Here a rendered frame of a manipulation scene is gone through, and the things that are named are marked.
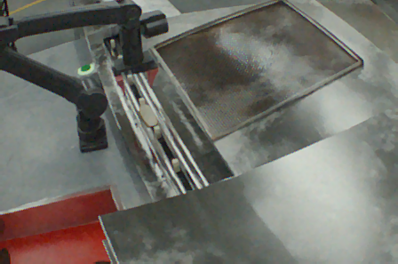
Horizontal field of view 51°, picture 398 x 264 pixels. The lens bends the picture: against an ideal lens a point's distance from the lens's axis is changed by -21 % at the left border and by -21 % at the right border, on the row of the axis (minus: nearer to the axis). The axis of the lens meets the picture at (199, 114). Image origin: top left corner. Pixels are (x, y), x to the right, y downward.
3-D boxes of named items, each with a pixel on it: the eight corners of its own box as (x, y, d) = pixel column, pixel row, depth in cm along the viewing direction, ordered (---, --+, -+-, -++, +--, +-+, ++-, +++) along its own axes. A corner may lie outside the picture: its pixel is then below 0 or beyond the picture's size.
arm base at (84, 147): (79, 127, 144) (80, 153, 134) (74, 105, 139) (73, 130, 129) (105, 122, 144) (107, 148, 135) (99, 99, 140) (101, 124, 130)
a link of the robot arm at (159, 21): (115, 2, 126) (125, 11, 120) (155, -10, 130) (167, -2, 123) (119, 39, 133) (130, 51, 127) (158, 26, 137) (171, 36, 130)
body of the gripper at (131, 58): (114, 66, 135) (110, 43, 131) (148, 55, 138) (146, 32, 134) (118, 76, 130) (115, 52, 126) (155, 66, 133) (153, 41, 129)
